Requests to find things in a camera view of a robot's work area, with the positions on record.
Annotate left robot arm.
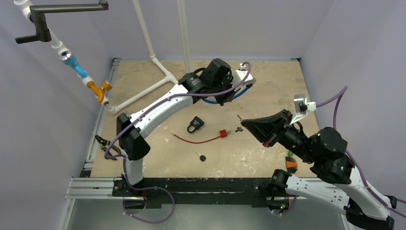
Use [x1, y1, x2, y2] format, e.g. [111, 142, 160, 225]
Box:
[114, 58, 251, 196]

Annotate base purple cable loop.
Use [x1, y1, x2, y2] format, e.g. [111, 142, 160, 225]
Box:
[123, 187, 177, 223]

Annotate blue pipe valve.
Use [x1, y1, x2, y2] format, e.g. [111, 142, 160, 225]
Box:
[59, 51, 88, 78]

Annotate black pliers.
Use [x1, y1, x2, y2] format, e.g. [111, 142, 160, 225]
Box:
[95, 135, 121, 161]

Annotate aluminium rail frame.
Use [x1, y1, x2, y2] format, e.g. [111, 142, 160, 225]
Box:
[65, 57, 354, 230]

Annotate red cable lock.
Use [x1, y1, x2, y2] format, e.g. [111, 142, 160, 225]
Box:
[171, 129, 229, 144]

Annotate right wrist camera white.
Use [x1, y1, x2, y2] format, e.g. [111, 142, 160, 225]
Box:
[290, 93, 316, 125]

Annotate blue cable lock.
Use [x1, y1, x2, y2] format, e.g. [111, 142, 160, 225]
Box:
[202, 83, 254, 105]

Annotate orange pipe valve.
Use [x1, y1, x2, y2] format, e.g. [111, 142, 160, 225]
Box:
[86, 80, 112, 104]

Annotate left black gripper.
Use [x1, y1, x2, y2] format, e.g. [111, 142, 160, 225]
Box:
[210, 74, 240, 106]

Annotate black padlock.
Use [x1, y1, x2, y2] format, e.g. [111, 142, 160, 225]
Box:
[187, 116, 204, 134]

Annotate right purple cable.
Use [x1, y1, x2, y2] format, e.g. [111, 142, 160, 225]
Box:
[316, 85, 406, 210]

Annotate black head key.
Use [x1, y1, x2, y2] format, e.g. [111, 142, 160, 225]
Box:
[196, 152, 206, 162]

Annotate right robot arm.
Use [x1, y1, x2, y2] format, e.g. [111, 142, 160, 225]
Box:
[240, 110, 397, 230]

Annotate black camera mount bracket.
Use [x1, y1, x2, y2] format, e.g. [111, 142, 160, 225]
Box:
[15, 0, 109, 45]

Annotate orange brush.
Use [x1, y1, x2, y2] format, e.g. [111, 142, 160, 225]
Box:
[285, 156, 298, 174]

